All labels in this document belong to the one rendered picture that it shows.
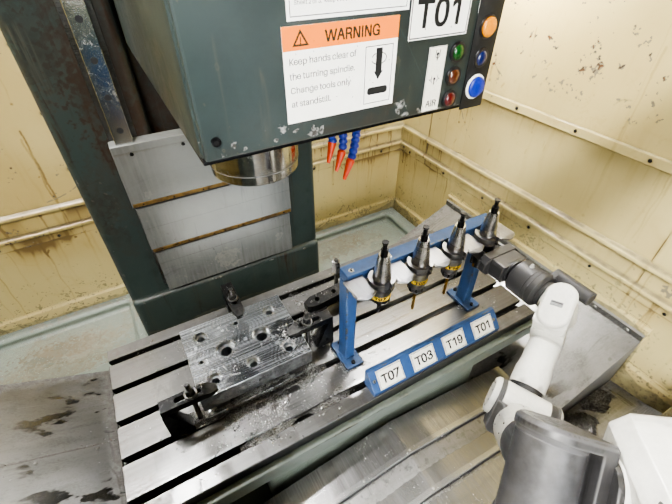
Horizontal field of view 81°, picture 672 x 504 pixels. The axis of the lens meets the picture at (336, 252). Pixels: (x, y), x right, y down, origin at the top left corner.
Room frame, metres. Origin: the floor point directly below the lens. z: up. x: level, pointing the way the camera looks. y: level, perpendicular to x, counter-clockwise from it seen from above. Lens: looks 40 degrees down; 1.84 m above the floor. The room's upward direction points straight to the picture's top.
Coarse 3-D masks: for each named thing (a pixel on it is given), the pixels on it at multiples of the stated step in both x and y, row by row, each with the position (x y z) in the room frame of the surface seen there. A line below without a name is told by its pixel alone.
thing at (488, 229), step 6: (486, 216) 0.81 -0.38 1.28; (492, 216) 0.80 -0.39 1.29; (498, 216) 0.80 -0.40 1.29; (486, 222) 0.80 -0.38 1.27; (492, 222) 0.79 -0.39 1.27; (480, 228) 0.81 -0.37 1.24; (486, 228) 0.79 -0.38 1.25; (492, 228) 0.79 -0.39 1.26; (480, 234) 0.80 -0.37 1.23; (486, 234) 0.79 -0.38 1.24; (492, 234) 0.79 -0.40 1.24
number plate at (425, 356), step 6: (426, 348) 0.65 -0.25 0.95; (432, 348) 0.65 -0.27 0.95; (414, 354) 0.63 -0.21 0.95; (420, 354) 0.63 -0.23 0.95; (426, 354) 0.64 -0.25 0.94; (432, 354) 0.64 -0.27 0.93; (414, 360) 0.62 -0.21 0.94; (420, 360) 0.62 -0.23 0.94; (426, 360) 0.63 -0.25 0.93; (432, 360) 0.63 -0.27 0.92; (414, 366) 0.61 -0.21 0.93; (420, 366) 0.61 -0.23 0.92
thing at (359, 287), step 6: (360, 276) 0.66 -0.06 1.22; (348, 282) 0.64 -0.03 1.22; (354, 282) 0.64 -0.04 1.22; (360, 282) 0.64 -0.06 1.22; (366, 282) 0.64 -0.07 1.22; (348, 288) 0.62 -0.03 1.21; (354, 288) 0.62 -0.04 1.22; (360, 288) 0.62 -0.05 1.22; (366, 288) 0.62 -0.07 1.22; (372, 288) 0.62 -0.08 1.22; (354, 294) 0.60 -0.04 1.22; (360, 294) 0.60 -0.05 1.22; (366, 294) 0.60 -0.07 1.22; (372, 294) 0.60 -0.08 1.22; (360, 300) 0.59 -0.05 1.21; (366, 300) 0.59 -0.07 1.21
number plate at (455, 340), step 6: (456, 330) 0.71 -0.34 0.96; (462, 330) 0.71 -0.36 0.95; (444, 336) 0.69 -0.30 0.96; (450, 336) 0.69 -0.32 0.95; (456, 336) 0.70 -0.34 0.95; (462, 336) 0.70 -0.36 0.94; (444, 342) 0.68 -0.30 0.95; (450, 342) 0.68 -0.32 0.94; (456, 342) 0.68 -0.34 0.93; (462, 342) 0.69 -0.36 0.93; (444, 348) 0.66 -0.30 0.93; (450, 348) 0.67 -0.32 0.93; (456, 348) 0.67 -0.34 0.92
